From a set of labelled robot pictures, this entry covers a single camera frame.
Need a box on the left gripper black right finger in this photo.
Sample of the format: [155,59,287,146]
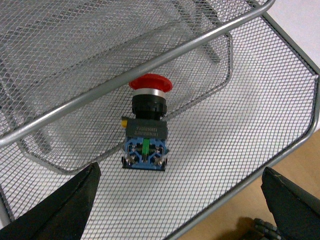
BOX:
[261,167,320,240]

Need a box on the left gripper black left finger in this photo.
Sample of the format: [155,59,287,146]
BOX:
[0,162,101,240]

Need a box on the grey ribbed cable bundle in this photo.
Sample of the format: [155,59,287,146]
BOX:
[253,217,281,240]

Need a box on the silver wire mesh rack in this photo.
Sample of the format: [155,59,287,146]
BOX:
[0,0,320,240]

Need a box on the red emergency stop button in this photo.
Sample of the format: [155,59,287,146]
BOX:
[121,73,173,171]

